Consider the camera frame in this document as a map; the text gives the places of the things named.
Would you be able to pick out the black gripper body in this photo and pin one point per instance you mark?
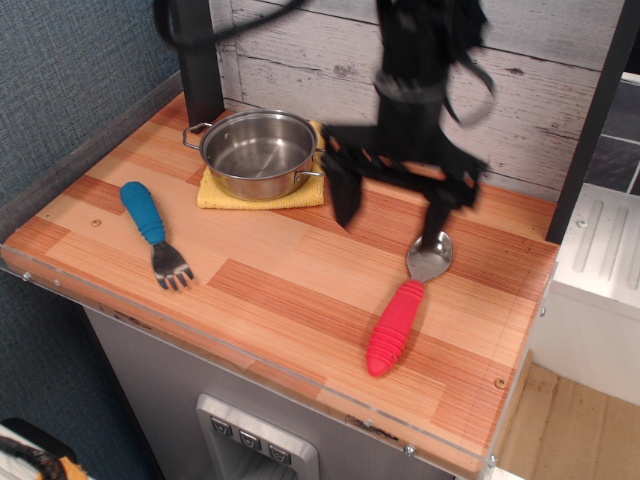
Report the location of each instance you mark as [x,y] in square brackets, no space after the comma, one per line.
[407,146]

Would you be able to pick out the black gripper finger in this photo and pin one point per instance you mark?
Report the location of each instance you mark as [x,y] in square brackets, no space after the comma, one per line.
[436,217]
[346,190]

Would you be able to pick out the red handled metal spoon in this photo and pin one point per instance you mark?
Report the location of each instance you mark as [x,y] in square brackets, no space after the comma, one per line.
[391,333]

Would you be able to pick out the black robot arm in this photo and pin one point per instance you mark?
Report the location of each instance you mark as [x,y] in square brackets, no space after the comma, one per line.
[422,39]

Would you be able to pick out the stainless steel pot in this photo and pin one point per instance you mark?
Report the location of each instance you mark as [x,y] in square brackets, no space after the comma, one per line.
[257,155]

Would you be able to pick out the yellow cloth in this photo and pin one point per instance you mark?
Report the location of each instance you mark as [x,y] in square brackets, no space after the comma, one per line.
[211,197]

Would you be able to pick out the white toy sink unit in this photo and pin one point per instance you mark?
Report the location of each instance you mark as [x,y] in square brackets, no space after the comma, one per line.
[588,327]

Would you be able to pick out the silver dispenser panel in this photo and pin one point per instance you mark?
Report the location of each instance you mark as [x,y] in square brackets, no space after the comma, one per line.
[242,446]

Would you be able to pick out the orange black object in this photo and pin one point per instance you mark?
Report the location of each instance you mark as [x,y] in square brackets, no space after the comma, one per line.
[21,461]

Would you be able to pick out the dark right post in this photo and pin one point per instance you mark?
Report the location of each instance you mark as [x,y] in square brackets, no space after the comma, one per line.
[611,74]

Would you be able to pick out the dark post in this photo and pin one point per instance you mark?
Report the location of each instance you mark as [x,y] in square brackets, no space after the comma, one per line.
[199,71]
[611,74]

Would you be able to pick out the dark left post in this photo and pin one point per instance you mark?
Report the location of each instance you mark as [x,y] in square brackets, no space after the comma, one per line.
[199,71]

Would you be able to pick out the blue handled metal fork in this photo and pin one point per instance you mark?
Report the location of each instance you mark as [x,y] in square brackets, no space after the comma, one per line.
[169,267]

